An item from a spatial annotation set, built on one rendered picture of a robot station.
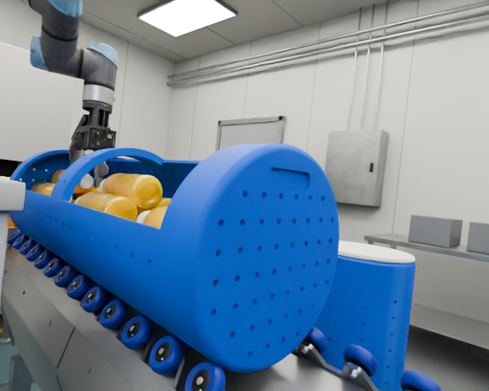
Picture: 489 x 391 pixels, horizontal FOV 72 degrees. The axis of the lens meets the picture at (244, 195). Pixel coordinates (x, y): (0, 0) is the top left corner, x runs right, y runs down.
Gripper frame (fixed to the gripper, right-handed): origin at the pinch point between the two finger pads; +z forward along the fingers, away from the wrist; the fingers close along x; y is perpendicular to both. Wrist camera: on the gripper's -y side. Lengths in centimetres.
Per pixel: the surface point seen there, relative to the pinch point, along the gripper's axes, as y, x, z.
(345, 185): -93, 306, -25
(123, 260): 53, -14, 9
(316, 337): 67, 9, 19
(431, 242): 10, 261, 20
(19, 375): -16, -7, 56
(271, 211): 67, -3, 1
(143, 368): 55, -11, 23
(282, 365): 64, 6, 23
